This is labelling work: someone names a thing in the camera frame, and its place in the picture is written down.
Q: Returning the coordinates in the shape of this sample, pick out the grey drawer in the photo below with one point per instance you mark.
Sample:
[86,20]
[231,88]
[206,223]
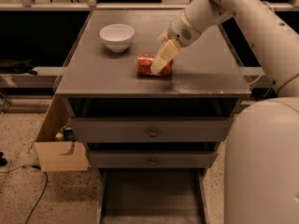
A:
[151,159]
[96,130]
[152,196]

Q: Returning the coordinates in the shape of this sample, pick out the cardboard box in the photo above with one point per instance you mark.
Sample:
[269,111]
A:
[56,154]

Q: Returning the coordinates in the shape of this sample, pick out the white ceramic bowl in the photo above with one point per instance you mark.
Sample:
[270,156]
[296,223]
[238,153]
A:
[117,37]

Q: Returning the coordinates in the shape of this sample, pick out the red coke can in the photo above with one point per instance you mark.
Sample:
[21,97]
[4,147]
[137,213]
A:
[143,64]

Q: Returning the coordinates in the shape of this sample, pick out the grey drawer cabinet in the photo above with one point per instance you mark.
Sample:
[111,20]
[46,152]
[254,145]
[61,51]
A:
[205,83]

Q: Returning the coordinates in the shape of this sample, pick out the grey bottom drawer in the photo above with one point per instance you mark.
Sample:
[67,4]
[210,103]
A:
[152,196]

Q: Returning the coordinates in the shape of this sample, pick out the grey top drawer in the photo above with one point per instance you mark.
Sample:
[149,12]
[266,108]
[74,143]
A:
[96,130]

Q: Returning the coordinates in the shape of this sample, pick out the grey middle drawer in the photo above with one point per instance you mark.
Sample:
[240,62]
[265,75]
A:
[151,159]

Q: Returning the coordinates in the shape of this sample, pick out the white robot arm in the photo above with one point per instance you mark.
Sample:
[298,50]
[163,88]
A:
[261,183]

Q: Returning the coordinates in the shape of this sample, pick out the black object on ledge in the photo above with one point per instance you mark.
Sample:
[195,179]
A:
[8,66]

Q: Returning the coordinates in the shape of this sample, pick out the items inside cardboard box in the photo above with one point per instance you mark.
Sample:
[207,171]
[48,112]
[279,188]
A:
[65,134]

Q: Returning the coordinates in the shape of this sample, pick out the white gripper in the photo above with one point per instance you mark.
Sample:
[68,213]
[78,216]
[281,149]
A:
[181,31]

